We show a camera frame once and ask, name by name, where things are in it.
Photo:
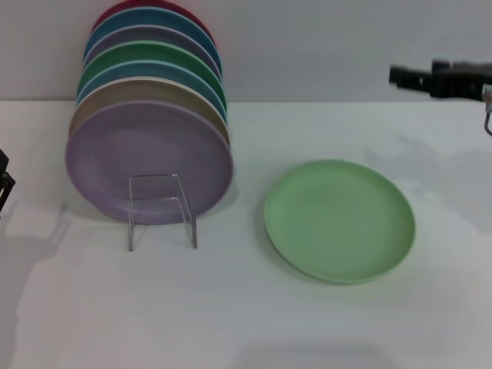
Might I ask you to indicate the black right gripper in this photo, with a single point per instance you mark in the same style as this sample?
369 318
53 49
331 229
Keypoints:
457 82

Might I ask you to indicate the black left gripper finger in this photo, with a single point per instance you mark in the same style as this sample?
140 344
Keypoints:
5 194
3 161

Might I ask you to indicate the light green plate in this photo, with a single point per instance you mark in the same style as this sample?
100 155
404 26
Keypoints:
338 223

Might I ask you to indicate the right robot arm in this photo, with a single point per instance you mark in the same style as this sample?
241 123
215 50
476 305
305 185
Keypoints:
488 98

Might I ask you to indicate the lilac plate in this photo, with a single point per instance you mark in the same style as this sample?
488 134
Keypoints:
115 165

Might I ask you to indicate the beige plate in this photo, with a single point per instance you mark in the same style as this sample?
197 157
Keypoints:
127 92

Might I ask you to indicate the light blue plate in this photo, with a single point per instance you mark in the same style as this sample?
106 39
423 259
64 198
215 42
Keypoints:
127 70

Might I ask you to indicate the dark green plate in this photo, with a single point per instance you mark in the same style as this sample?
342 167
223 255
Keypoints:
127 52

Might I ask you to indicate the red plate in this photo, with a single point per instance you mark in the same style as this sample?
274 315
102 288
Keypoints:
114 7

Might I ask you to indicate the grey purple plate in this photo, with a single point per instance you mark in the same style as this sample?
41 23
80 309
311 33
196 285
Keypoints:
146 34

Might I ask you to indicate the teal blue plate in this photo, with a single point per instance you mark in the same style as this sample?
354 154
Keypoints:
146 17

